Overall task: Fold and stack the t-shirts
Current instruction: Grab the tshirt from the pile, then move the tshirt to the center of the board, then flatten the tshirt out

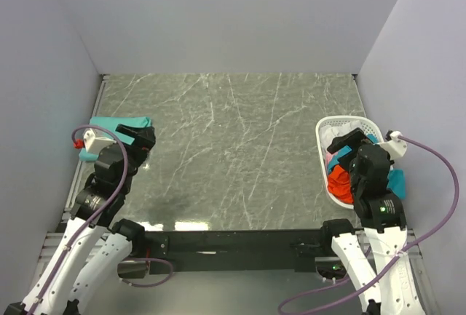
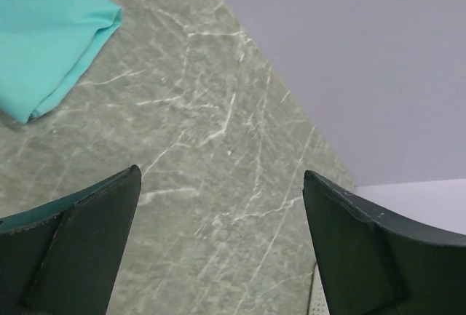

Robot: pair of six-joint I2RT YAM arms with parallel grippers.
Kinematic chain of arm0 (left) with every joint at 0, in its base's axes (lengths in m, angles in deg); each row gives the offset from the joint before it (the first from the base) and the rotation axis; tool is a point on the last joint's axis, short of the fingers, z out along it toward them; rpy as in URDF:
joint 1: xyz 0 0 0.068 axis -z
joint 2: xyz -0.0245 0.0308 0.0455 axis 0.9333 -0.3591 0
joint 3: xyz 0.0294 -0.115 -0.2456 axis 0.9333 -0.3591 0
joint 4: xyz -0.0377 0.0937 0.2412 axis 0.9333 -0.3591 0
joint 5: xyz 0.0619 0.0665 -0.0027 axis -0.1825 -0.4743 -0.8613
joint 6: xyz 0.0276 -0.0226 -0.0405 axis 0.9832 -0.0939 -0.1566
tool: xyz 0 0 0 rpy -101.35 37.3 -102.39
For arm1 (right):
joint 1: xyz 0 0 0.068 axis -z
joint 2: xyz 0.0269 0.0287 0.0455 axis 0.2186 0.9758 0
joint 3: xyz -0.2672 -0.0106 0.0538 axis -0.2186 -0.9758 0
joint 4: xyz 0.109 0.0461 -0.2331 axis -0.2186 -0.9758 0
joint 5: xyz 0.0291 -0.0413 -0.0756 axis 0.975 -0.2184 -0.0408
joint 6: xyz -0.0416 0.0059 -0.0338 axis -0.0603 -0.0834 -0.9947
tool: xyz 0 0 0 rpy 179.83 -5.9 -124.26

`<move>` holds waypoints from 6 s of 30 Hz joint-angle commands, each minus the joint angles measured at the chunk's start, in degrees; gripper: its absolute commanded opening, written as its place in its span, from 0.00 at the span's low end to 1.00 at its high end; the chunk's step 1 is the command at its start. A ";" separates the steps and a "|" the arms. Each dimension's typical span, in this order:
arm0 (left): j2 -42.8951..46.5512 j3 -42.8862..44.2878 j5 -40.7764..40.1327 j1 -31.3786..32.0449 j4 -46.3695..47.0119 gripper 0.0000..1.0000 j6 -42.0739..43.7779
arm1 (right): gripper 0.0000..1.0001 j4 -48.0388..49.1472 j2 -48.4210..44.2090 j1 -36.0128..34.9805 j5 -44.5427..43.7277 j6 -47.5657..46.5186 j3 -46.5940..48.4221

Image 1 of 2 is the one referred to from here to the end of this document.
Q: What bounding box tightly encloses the teal t-shirt in basket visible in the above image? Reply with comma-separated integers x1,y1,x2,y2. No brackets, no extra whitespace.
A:
323,146,406,199

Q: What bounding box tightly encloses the aluminium frame rail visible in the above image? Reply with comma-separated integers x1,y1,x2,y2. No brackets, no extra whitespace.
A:
38,231,121,263

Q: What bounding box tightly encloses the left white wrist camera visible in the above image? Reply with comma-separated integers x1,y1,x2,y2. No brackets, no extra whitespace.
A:
83,128,116,156

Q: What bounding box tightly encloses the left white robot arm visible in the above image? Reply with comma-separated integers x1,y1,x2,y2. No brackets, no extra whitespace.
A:
5,124,156,314

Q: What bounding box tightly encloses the white garment in basket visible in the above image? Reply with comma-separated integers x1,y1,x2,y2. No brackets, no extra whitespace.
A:
319,121,363,148

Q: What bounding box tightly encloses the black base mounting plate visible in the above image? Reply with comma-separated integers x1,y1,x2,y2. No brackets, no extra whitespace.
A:
135,229,346,281

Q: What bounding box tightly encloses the orange t-shirt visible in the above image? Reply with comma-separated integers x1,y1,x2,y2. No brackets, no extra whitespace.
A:
327,164,354,205

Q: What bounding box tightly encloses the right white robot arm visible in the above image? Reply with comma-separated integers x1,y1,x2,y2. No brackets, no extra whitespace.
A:
319,128,424,314

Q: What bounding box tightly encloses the pink garment in basket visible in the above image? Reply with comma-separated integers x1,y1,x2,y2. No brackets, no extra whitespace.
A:
325,153,334,165

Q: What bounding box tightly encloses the folded mint green t-shirt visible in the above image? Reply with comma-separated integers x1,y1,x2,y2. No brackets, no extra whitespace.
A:
79,116,152,162

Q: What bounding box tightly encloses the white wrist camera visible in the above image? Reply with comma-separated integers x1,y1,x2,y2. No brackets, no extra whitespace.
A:
83,128,116,156
377,130,407,161

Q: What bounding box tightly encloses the white plastic laundry basket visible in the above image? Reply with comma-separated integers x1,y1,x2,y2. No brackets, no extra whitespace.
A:
315,115,407,210

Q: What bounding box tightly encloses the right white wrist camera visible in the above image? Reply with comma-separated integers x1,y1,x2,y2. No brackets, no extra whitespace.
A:
377,130,407,161

